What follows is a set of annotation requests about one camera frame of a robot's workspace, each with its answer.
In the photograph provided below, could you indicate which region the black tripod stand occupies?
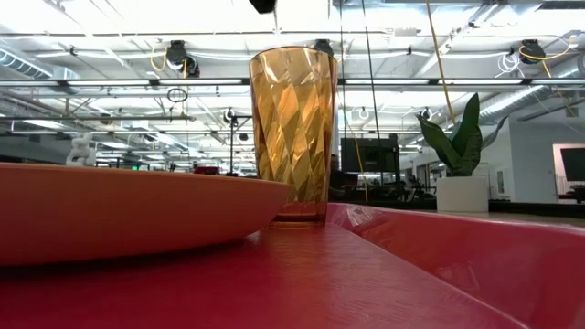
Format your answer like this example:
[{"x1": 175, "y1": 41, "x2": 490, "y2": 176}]
[{"x1": 227, "y1": 112, "x2": 253, "y2": 177}]

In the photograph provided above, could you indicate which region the red plastic serving tray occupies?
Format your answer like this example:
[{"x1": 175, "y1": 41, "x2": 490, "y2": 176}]
[{"x1": 0, "y1": 202, "x2": 585, "y2": 329}]

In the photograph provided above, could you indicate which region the dark wall screen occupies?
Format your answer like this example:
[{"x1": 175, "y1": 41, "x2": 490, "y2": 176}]
[{"x1": 551, "y1": 143, "x2": 585, "y2": 187}]

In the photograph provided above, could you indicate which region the amber faceted plastic cup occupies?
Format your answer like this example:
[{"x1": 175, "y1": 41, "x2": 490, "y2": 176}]
[{"x1": 249, "y1": 45, "x2": 340, "y2": 229}]

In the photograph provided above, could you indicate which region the black ceiling cable reel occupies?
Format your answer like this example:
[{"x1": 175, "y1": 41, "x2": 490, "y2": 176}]
[
  {"x1": 313, "y1": 38, "x2": 335, "y2": 58},
  {"x1": 517, "y1": 38, "x2": 548, "y2": 65},
  {"x1": 164, "y1": 39, "x2": 202, "y2": 79}
]

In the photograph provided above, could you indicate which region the white humanoid robot figure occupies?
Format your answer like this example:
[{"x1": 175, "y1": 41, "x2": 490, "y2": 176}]
[{"x1": 65, "y1": 133, "x2": 99, "y2": 168}]

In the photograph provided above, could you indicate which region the black equipment cabinet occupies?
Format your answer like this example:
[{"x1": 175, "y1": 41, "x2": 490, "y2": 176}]
[{"x1": 340, "y1": 133, "x2": 401, "y2": 202}]

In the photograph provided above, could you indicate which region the white square planter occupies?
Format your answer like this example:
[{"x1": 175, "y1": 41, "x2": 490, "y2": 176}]
[{"x1": 435, "y1": 175, "x2": 490, "y2": 214}]

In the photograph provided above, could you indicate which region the green snake plant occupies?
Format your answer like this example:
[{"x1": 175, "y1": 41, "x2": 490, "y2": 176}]
[{"x1": 415, "y1": 92, "x2": 511, "y2": 178}]

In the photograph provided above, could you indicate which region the orange round plate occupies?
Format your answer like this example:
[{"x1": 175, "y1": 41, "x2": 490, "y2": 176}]
[{"x1": 0, "y1": 162, "x2": 292, "y2": 268}]

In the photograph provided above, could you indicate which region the yellow hanging cable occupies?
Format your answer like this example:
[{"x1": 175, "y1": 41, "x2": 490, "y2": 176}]
[{"x1": 424, "y1": 0, "x2": 458, "y2": 125}]

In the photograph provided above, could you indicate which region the black hanging cable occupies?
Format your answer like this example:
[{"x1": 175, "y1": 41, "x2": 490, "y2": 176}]
[{"x1": 359, "y1": 0, "x2": 382, "y2": 139}]

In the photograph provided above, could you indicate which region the silver ventilation duct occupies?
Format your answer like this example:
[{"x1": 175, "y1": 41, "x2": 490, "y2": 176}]
[
  {"x1": 478, "y1": 54, "x2": 585, "y2": 125},
  {"x1": 0, "y1": 47, "x2": 55, "y2": 80}
]

